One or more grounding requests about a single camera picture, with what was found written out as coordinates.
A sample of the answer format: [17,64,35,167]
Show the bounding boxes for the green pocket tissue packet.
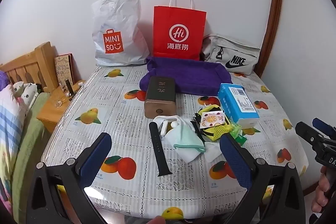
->
[228,123,243,137]

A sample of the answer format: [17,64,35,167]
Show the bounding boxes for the yellow mesh bag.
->
[196,105,237,141]

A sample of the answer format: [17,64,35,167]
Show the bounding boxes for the grey waist bag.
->
[201,34,261,75]

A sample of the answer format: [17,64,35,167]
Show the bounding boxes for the dark box with gold ends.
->
[144,76,176,119]

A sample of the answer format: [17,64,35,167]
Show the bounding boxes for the wooden headboard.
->
[0,42,60,93]

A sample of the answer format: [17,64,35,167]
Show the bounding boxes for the red paper bag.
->
[153,0,207,62]

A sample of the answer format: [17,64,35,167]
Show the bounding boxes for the purple cloth basket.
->
[139,56,234,96]

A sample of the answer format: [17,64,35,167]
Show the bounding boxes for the person's right hand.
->
[311,169,336,212]

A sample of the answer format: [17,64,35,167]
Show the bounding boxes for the plush toys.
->
[12,82,39,109]

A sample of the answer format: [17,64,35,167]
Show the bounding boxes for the green bed sheet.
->
[12,94,54,222]

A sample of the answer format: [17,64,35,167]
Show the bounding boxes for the patterned book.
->
[54,54,76,91]

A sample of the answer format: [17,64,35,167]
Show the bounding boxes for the dark green snack packet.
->
[234,135,249,147]

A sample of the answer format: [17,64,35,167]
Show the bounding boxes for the white plastic shopping bag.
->
[91,0,150,67]

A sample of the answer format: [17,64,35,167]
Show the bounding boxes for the white cloth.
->
[153,115,192,136]

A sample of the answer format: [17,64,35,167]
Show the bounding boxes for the fruit printed tablecloth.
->
[41,65,310,224]

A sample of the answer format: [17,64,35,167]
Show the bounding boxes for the short black watch strap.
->
[192,113,208,144]

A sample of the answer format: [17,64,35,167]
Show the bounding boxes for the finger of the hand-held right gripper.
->
[295,121,326,153]
[312,117,336,138]

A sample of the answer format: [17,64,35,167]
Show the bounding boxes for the glass cup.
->
[52,93,67,107]

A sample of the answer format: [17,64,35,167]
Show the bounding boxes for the long black watch strap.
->
[148,122,173,178]

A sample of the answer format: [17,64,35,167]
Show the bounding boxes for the mint green cloth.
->
[164,123,211,163]

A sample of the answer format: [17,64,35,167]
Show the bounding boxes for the blue tissue pack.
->
[217,83,260,128]

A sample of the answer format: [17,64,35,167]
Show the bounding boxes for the wooden nightstand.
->
[36,79,86,133]

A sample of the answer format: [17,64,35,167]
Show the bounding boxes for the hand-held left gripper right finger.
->
[219,134,306,224]

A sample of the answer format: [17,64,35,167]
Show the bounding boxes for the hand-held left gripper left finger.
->
[26,132,113,224]

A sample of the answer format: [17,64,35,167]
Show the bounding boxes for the wooden door frame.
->
[254,0,284,77]

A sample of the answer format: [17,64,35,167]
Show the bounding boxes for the fruit print packet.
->
[199,111,226,128]

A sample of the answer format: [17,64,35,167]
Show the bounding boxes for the purple plush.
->
[0,70,11,88]

